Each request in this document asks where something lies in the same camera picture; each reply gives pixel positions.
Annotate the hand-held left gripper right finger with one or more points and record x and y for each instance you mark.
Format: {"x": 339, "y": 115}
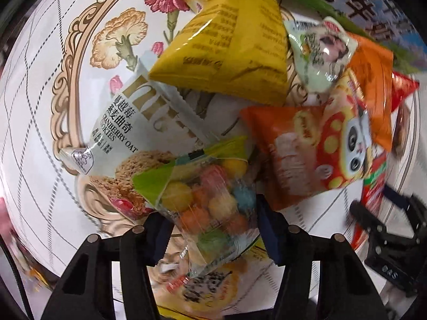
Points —
{"x": 271, "y": 228}

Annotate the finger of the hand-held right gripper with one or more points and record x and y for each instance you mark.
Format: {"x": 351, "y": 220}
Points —
{"x": 367, "y": 218}
{"x": 418, "y": 213}

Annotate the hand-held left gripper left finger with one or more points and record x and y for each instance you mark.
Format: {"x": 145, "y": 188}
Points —
{"x": 162, "y": 238}

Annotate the red snack packet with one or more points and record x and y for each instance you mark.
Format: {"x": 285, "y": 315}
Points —
{"x": 375, "y": 180}

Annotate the clear packet of coloured candy balls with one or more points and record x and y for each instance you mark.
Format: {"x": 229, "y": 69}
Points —
{"x": 206, "y": 200}

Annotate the white and yellow snack packet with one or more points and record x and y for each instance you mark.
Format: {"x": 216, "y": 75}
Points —
{"x": 206, "y": 286}

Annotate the orange panda print snack packet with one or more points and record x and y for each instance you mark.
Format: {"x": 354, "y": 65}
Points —
{"x": 300, "y": 146}

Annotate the white oat cookie packet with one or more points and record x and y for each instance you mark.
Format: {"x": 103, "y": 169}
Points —
{"x": 133, "y": 123}

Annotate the red-orange snack packet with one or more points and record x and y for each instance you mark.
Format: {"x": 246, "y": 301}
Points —
{"x": 402, "y": 88}

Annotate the plain orange snack packet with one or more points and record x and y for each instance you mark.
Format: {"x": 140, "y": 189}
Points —
{"x": 377, "y": 83}

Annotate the clear pale green snack packet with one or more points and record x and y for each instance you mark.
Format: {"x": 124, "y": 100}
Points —
{"x": 317, "y": 60}

